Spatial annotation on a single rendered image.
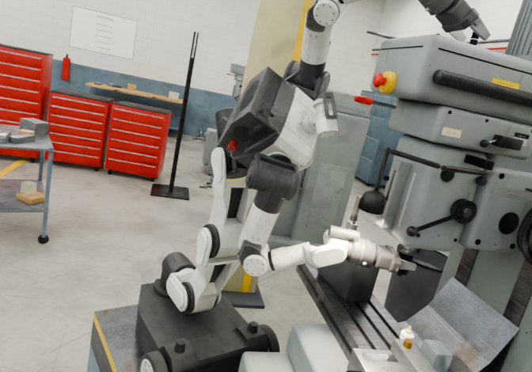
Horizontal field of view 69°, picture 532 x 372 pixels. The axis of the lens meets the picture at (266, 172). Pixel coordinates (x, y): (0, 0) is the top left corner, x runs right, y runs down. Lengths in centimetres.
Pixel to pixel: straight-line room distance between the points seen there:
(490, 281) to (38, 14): 999
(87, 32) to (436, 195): 953
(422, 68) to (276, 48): 185
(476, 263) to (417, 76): 84
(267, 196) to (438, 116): 52
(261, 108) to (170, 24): 893
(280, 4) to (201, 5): 734
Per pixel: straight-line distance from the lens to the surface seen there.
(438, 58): 108
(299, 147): 123
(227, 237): 160
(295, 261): 128
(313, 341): 146
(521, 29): 143
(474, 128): 118
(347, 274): 157
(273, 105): 122
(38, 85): 586
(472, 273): 168
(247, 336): 184
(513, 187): 133
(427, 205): 119
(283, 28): 283
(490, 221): 132
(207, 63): 1003
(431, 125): 113
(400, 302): 339
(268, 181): 113
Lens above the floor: 169
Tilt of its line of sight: 13 degrees down
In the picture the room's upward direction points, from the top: 12 degrees clockwise
